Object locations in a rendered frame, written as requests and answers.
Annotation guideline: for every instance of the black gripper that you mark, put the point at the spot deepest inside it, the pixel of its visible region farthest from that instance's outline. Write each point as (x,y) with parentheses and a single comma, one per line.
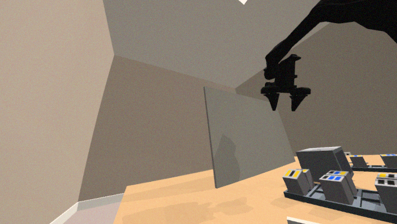
(285,85)

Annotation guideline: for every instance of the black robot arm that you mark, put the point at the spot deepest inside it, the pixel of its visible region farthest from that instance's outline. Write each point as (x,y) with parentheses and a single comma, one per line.
(378,15)

